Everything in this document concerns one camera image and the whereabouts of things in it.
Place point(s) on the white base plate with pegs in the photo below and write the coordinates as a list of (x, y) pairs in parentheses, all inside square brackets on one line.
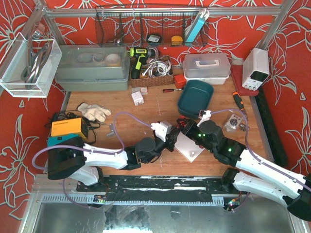
[(187, 147)]

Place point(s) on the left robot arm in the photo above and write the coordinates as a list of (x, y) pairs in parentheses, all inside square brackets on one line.
[(70, 157)]

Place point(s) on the white mesh hanging basket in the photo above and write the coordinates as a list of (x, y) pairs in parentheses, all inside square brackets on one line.
[(30, 71)]

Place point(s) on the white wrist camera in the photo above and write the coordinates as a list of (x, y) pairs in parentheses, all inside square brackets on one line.
[(204, 115), (161, 129)]

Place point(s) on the blue white board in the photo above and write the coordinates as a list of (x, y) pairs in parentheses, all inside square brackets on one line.
[(192, 31)]

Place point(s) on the red handled small tool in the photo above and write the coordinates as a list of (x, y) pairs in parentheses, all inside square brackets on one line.
[(171, 90)]

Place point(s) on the teal plastic tray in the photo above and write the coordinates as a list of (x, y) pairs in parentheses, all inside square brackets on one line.
[(195, 97)]

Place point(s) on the black round tape measure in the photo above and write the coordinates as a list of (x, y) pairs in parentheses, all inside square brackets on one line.
[(154, 39)]

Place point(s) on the aluminium frame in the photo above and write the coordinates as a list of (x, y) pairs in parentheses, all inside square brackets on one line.
[(42, 11)]

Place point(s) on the teal box device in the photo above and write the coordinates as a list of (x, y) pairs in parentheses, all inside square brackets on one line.
[(59, 139)]

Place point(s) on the white clear toolbox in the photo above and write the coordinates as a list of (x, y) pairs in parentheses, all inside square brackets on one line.
[(212, 68)]

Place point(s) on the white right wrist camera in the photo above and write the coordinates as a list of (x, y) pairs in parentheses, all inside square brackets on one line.
[(204, 115)]

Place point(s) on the red small box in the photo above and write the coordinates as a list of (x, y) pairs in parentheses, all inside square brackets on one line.
[(179, 81)]

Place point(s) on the white power supply unit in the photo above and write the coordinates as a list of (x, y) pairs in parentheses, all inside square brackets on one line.
[(255, 69)]

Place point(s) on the white power adapter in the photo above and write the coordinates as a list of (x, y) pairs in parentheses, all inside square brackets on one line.
[(137, 98)]

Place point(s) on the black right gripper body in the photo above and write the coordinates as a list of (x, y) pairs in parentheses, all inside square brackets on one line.
[(185, 128)]

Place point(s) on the grey metal bracket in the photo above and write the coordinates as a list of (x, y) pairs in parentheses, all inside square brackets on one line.
[(112, 131)]

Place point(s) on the yellow box device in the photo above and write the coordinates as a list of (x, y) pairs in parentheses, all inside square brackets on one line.
[(65, 127)]

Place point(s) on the brown wicker basket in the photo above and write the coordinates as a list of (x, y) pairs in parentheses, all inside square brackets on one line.
[(152, 81)]

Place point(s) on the yellow tape measure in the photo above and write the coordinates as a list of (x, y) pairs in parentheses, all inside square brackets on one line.
[(176, 40)]

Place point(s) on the small metal parts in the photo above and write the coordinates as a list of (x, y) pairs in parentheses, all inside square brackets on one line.
[(242, 127)]

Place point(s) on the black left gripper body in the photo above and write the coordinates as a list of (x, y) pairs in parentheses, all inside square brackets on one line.
[(168, 141)]

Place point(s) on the grey plastic storage box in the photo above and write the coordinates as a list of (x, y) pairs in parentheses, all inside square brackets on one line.
[(91, 68)]

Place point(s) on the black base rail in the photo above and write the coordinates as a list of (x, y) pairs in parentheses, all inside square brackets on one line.
[(164, 189)]

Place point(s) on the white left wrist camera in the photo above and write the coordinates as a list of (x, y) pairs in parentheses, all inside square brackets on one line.
[(161, 129)]

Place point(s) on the black cable duct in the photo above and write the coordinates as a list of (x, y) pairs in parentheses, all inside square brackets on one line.
[(278, 153)]

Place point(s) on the white work glove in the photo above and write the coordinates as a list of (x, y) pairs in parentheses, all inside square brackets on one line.
[(94, 112)]

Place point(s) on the orange black screwdriver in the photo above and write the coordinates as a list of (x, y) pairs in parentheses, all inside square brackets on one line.
[(239, 103)]

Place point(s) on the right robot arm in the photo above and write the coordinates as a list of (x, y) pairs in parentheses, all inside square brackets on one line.
[(252, 173)]

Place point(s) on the black wire wall basket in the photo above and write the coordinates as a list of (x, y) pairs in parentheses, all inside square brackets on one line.
[(132, 29)]

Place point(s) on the green cordless drill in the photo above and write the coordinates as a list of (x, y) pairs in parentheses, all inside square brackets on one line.
[(141, 56)]

